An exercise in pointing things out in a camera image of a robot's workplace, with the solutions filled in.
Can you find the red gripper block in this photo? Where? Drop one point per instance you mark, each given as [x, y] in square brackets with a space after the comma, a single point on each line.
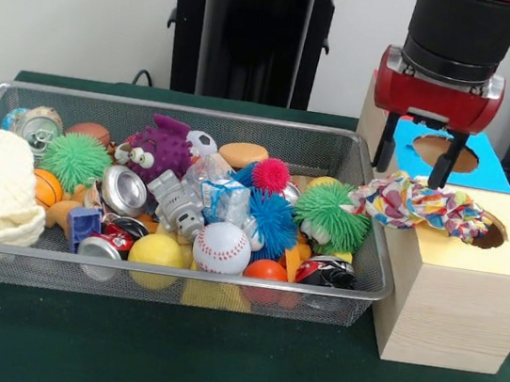
[439, 100]

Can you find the colourful patterned cloth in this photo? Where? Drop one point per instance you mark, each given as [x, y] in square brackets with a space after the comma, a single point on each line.
[405, 200]

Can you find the crushed silver can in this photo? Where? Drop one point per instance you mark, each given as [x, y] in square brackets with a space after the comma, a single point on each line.
[124, 189]

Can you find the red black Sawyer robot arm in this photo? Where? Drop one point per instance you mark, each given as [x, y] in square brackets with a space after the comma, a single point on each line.
[463, 30]

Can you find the shallow metal mesh bin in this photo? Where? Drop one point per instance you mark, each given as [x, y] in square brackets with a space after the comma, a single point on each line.
[291, 134]

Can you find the wooden box with three holes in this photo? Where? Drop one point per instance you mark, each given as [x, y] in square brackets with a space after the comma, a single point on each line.
[456, 314]

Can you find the green puffer ball with eyes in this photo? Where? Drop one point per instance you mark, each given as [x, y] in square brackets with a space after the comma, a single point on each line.
[327, 215]

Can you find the blue puffer ball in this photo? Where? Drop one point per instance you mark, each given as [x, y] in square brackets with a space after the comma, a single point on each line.
[270, 217]

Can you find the orange round sponge disc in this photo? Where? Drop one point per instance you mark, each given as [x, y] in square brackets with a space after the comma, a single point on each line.
[243, 153]

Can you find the small orange ball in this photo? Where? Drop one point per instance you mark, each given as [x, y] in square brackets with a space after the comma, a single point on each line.
[266, 270]

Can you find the white baseball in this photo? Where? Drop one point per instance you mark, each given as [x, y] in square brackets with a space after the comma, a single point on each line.
[222, 247]

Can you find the purple spiky fish toy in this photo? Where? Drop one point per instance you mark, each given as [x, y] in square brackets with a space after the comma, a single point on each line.
[168, 145]

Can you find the yellow smiley ball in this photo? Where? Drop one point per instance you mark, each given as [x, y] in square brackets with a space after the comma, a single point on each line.
[156, 249]

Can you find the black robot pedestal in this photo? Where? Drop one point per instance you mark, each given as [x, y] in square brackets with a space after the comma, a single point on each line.
[267, 36]

